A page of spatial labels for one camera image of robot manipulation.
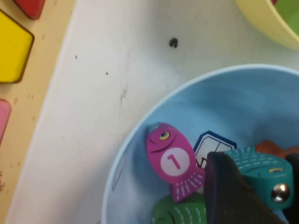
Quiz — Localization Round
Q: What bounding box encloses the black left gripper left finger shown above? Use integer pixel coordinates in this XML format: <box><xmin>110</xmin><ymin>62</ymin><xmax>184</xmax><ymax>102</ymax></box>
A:
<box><xmin>204</xmin><ymin>151</ymin><xmax>286</xmax><ymax>224</ymax></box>

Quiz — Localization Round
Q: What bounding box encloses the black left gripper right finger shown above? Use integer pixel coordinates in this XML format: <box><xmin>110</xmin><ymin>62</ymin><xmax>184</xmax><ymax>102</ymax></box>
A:
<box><xmin>282</xmin><ymin>153</ymin><xmax>299</xmax><ymax>224</ymax></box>

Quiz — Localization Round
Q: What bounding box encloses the teal fish piece number four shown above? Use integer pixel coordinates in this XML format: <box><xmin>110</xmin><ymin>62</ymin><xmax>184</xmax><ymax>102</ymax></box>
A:
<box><xmin>223</xmin><ymin>146</ymin><xmax>294</xmax><ymax>210</ymax></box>

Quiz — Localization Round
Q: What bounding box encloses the orange fish piece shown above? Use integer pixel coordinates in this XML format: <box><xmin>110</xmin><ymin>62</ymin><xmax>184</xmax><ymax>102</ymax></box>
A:
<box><xmin>254</xmin><ymin>139</ymin><xmax>299</xmax><ymax>159</ymax></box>

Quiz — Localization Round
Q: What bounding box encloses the green fish piece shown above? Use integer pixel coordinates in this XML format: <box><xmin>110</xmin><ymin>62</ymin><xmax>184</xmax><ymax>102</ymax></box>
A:
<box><xmin>151</xmin><ymin>195</ymin><xmax>208</xmax><ymax>224</ymax></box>

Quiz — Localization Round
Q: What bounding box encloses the magenta fish piece number one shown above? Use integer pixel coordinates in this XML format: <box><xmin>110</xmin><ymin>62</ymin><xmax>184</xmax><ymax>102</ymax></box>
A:
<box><xmin>144</xmin><ymin>122</ymin><xmax>206</xmax><ymax>203</ymax></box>

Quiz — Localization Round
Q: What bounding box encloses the blue plastic bowl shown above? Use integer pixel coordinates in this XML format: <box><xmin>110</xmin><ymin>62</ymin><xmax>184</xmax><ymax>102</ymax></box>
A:
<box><xmin>100</xmin><ymin>64</ymin><xmax>299</xmax><ymax>224</ymax></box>

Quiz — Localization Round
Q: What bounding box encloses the yellow plastic bowl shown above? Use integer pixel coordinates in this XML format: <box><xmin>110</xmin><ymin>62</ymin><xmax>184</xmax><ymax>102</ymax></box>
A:
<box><xmin>235</xmin><ymin>0</ymin><xmax>299</xmax><ymax>51</ymax></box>

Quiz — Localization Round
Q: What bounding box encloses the blue wooden puzzle board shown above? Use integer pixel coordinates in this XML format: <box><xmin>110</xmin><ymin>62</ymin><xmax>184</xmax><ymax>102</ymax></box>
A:
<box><xmin>0</xmin><ymin>0</ymin><xmax>78</xmax><ymax>224</ymax></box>

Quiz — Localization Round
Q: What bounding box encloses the loose white paper label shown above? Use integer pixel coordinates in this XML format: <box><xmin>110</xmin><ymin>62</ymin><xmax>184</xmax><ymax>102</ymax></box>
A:
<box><xmin>193</xmin><ymin>131</ymin><xmax>238</xmax><ymax>169</ymax></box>

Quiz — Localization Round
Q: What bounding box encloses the green wooden circle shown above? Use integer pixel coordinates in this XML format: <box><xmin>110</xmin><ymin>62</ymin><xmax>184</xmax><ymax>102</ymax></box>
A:
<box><xmin>275</xmin><ymin>0</ymin><xmax>299</xmax><ymax>34</ymax></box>

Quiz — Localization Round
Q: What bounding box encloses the pink wooden trapezoid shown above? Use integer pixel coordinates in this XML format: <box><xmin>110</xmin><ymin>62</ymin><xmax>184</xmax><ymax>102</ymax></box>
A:
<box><xmin>0</xmin><ymin>99</ymin><xmax>12</xmax><ymax>147</ymax></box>

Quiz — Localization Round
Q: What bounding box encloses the yellow wooden pentagon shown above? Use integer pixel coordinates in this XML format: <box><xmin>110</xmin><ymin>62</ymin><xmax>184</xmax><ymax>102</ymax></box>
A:
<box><xmin>0</xmin><ymin>9</ymin><xmax>35</xmax><ymax>84</ymax></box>

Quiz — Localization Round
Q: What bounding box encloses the red wooden triangle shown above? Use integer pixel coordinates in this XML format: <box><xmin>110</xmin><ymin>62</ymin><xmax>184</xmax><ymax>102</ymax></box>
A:
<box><xmin>13</xmin><ymin>0</ymin><xmax>45</xmax><ymax>21</ymax></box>

